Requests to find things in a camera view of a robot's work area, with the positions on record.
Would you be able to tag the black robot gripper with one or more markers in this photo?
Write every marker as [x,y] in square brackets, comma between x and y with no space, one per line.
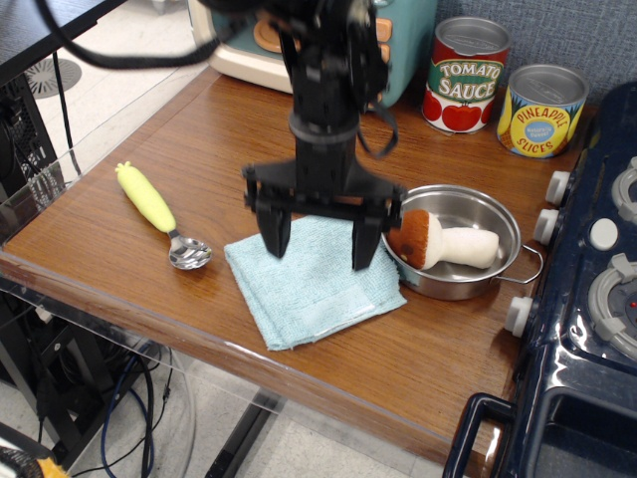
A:
[325,179]

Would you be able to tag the light blue cloth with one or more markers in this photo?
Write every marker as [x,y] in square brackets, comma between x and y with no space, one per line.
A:
[312,292]

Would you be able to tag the steel pot with handles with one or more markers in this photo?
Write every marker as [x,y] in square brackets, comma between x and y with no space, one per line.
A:
[459,206]

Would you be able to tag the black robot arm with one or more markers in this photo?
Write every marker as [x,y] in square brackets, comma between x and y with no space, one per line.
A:
[333,60]

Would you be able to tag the plush brown white mushroom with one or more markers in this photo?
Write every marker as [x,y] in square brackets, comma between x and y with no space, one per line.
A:
[422,243]

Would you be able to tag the toy microwave cream and teal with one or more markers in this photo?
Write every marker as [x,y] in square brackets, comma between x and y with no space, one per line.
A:
[404,32]

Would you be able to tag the tomato sauce can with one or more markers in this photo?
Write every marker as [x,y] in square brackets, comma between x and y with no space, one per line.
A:
[467,63]

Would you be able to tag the pineapple slices can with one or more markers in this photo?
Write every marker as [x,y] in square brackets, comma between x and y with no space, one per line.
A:
[542,107]

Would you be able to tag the clear acrylic table guard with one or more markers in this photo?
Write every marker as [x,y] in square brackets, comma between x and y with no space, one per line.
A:
[90,255]

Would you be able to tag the black desk at left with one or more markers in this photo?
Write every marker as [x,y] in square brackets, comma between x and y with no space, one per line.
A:
[26,148]

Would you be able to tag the dark blue toy stove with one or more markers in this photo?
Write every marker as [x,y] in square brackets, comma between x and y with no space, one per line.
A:
[573,413]

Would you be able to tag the yellow handled ice cream scoop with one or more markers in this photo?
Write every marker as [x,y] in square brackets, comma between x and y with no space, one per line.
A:
[184,253]

